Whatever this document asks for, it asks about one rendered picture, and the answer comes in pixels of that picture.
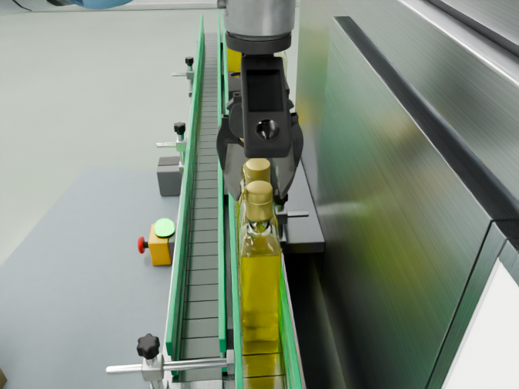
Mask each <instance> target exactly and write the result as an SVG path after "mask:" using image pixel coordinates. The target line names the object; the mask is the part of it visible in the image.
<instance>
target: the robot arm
mask: <svg viewBox="0 0 519 389"><path fill-rule="evenodd" d="M132 1H133V0H0V15H8V14H14V13H19V12H29V11H34V10H40V9H45V8H55V7H59V6H65V5H78V6H80V7H83V8H87V9H93V10H104V9H109V8H114V7H117V6H121V5H125V4H127V3H129V2H132ZM216 4H217V8H219V9H225V10H224V12H223V16H224V28H225V29H226V46H227V47H228V48H229V49H231V50H233V51H236V52H240V53H241V63H240V71H239V72H227V76H228V96H229V102H228V103H226V109H227V110H228V111H229V115H227V114H222V121H221V123H220V125H219V127H218V130H217V133H216V150H217V154H218V157H219V162H220V165H221V169H222V173H223V176H224V179H225V182H226V186H227V188H228V190H229V193H230V194H231V195H232V197H233V199H234V200H235V201H238V200H239V198H240V196H241V194H242V189H241V185H240V182H241V181H242V179H243V173H242V167H243V165H244V164H245V163H246V162H247V159H248V158H272V159H273V161H274V162H275V163H276V164H277V167H276V175H277V179H278V180H279V181H278V184H276V185H277V190H278V194H279V197H280V199H283V198H284V197H285V195H286V194H287V192H288V191H289V189H290V186H291V185H292V182H293V179H294V176H295V173H296V170H297V167H298V164H299V161H300V156H301V152H302V150H303V145H304V137H303V133H302V130H301V128H300V124H299V121H298V119H299V116H298V113H297V112H293V113H291V112H290V110H291V109H292V108H294V105H293V101H292V100H290V99H289V94H290V88H289V86H288V83H287V79H286V77H285V74H284V68H283V58H282V57H281V56H274V53H277V52H282V51H284V50H287V49H289V48H290V47H291V39H292V32H291V30H293V29H294V23H295V8H296V0H217V1H216ZM234 76H239V77H234ZM240 138H241V139H244V143H243V142H242V141H241V140H240Z"/></svg>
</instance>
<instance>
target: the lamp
mask: <svg viewBox="0 0 519 389"><path fill-rule="evenodd" d="M154 232H155V235H156V236H157V237H158V238H170V237H172V236H173V234H174V233H175V227H174V223H173V222H172V221H171V220H170V219H167V218H163V219H160V220H158V221H157V222H156V224H155V225H154Z"/></svg>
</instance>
